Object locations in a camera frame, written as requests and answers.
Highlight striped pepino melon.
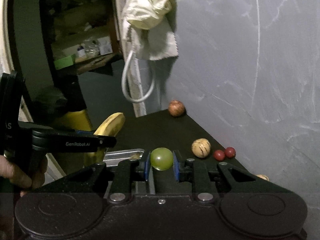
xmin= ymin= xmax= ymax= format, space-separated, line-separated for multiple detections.
xmin=191 ymin=138 xmax=211 ymax=158
xmin=257 ymin=174 xmax=270 ymax=181

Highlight red cherry tomato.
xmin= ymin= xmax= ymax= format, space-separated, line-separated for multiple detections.
xmin=213 ymin=150 xmax=226 ymax=161
xmin=225 ymin=147 xmax=236 ymax=158

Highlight green grape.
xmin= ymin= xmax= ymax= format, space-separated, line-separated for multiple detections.
xmin=150 ymin=147 xmax=174 ymax=171

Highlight yellow banana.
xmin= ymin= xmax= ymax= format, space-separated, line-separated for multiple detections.
xmin=84 ymin=112 xmax=125 ymax=166

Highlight person left hand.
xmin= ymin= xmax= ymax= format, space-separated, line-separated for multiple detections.
xmin=1 ymin=155 xmax=48 ymax=197

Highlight metal tray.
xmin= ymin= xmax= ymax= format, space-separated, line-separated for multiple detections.
xmin=103 ymin=148 xmax=145 ymax=167

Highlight black table mat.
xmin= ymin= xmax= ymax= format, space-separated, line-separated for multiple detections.
xmin=116 ymin=108 xmax=291 ymax=194

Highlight yellow jerrycan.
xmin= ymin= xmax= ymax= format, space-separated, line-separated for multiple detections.
xmin=59 ymin=109 xmax=93 ymax=131

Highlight red apple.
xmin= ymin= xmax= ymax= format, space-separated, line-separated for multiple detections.
xmin=168 ymin=100 xmax=185 ymax=117

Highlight grey cabinet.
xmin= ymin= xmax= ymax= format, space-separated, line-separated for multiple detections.
xmin=78 ymin=60 xmax=135 ymax=129

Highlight green box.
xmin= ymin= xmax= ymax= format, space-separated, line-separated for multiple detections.
xmin=54 ymin=54 xmax=75 ymax=70

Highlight grey hanging cloth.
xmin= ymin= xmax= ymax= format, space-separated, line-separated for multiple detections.
xmin=122 ymin=18 xmax=178 ymax=61

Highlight cream plastic bag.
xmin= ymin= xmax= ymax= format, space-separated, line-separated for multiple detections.
xmin=122 ymin=0 xmax=172 ymax=30

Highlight white hose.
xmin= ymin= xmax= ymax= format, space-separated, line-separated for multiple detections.
xmin=121 ymin=50 xmax=156 ymax=104

